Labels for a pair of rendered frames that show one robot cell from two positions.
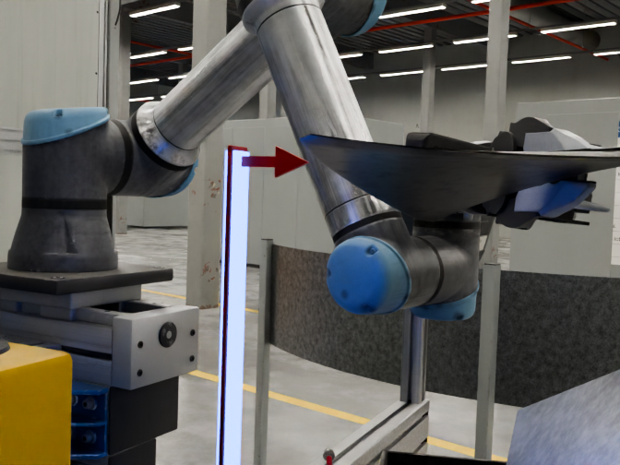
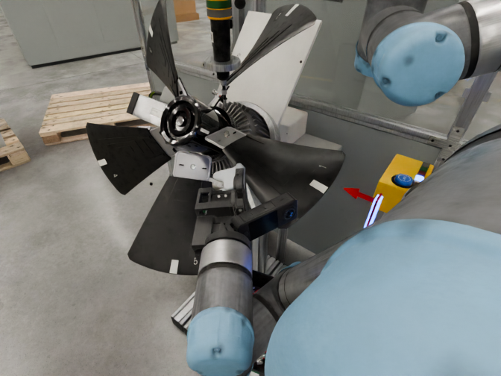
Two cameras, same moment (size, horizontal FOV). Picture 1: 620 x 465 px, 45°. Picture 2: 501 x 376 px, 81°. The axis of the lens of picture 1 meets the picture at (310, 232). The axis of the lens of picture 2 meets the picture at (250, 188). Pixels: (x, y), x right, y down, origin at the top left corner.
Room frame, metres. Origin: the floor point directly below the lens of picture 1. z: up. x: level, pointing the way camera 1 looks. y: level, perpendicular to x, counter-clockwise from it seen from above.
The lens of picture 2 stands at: (1.00, -0.09, 1.53)
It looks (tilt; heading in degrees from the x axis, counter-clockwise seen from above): 40 degrees down; 191
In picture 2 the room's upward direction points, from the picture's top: straight up
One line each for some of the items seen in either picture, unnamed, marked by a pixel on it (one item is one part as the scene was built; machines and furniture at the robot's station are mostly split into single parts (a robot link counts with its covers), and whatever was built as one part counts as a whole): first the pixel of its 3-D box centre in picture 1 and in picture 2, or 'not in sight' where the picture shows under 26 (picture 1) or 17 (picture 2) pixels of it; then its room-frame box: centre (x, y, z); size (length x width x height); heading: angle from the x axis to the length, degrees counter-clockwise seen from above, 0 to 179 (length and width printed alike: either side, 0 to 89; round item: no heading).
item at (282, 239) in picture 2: not in sight; (284, 215); (-0.11, -0.12, 0.42); 0.04 x 0.04 x 0.83; 64
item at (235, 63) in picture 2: not in sight; (221, 36); (0.43, -0.26, 1.40); 0.09 x 0.07 x 0.10; 9
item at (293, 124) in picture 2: not in sight; (282, 124); (-0.17, -0.18, 0.92); 0.17 x 0.16 x 0.11; 154
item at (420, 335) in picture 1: (415, 334); not in sight; (1.07, -0.16, 0.96); 0.03 x 0.03 x 0.20; 64
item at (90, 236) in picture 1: (64, 232); not in sight; (1.07, 0.35, 1.09); 0.15 x 0.15 x 0.10
